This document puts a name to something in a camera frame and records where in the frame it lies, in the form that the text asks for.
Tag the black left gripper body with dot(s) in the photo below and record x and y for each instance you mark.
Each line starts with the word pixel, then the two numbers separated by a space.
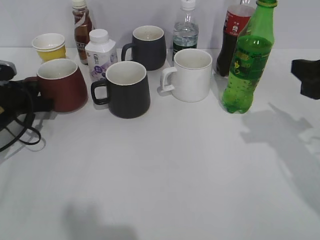
pixel 16 102

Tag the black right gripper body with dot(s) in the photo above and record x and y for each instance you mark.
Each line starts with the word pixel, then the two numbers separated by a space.
pixel 308 72

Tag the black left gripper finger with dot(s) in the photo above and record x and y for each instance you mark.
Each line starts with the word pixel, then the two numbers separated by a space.
pixel 42 105

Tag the red ceramic mug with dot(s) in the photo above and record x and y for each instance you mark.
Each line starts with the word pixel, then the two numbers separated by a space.
pixel 61 80

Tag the green soda bottle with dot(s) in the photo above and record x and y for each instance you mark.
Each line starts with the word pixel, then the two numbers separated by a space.
pixel 251 53

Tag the yellow paper cup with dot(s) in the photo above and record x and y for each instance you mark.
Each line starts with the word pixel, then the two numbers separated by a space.
pixel 50 46

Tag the white yogurt bottle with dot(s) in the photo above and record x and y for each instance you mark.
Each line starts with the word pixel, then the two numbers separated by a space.
pixel 101 53

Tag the black ceramic mug front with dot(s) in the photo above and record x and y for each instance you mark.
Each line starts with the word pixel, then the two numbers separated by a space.
pixel 125 89

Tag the cola bottle red label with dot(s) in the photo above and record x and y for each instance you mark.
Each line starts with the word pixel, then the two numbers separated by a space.
pixel 237 17

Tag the brown drink bottle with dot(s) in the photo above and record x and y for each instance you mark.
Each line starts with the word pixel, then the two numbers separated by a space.
pixel 82 27

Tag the white ceramic mug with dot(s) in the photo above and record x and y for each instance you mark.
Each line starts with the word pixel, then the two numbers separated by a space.
pixel 189 79

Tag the dark grey mug rear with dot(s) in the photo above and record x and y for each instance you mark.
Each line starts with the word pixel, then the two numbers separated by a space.
pixel 148 47

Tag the clear water bottle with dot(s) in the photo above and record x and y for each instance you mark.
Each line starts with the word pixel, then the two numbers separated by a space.
pixel 186 28

